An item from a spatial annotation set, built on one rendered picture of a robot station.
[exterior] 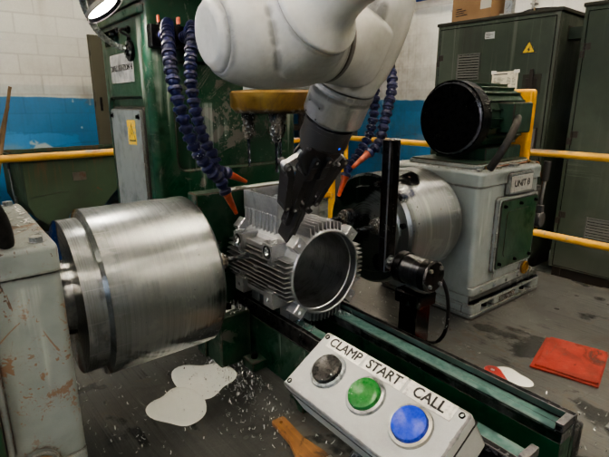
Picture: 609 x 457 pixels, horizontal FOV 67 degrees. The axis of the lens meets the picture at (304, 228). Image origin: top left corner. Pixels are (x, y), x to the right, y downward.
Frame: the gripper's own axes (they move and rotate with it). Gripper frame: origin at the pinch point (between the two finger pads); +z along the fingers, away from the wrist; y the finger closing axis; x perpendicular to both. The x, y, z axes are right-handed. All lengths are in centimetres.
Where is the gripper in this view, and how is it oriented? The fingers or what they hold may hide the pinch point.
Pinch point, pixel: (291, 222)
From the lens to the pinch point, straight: 80.5
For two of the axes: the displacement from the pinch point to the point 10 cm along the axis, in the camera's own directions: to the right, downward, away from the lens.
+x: 5.3, 6.6, -5.3
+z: -3.1, 7.3, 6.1
